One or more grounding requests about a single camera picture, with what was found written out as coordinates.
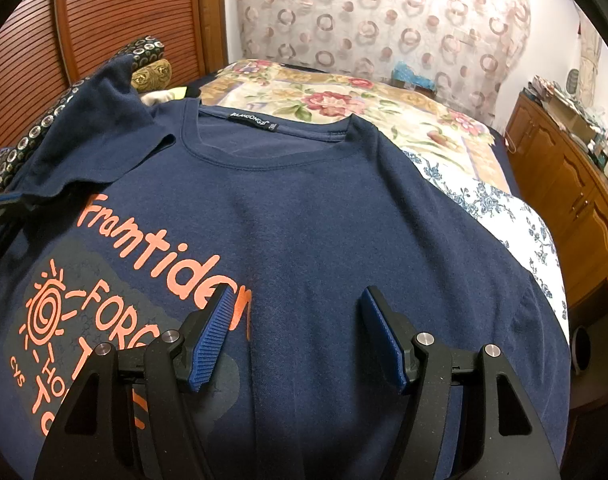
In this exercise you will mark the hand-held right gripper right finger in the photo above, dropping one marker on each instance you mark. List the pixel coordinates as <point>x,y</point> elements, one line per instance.
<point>384,341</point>

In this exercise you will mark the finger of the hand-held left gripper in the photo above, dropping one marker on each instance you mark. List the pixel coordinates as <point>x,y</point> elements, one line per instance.
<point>4,210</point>

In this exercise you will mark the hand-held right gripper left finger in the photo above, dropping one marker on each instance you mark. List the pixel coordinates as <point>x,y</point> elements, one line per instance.
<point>213,336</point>

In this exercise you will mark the navy printed t-shirt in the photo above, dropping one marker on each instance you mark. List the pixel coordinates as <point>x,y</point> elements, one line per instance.
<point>309,210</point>

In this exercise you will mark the black cylinder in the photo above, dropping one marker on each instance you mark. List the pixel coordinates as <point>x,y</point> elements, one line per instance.
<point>581,349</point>

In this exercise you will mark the gold patterned pillow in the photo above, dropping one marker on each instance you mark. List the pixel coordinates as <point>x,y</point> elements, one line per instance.
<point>151,75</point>

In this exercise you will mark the dark circle patterned pillow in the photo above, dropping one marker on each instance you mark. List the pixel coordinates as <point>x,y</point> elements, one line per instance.
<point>146,47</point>

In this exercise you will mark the wooden slatted headboard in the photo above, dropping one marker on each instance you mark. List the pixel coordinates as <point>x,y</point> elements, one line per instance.
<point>109,10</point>

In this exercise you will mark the wooden cabinet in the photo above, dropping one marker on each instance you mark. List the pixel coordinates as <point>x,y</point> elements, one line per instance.
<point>574,190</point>

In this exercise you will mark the colourful floral blanket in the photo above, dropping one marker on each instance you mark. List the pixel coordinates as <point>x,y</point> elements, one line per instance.
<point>294,90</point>

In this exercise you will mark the teal cloth bundle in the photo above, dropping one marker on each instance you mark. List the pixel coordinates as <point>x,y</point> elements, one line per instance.
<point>411,77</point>

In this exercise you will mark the cardboard box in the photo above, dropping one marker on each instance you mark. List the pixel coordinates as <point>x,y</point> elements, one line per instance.
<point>569,117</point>

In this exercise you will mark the clutter of small cabinet things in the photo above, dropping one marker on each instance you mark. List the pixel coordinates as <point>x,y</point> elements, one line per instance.
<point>599,130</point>

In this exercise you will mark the circle patterned curtain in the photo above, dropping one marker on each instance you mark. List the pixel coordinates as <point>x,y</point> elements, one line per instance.
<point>384,20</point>

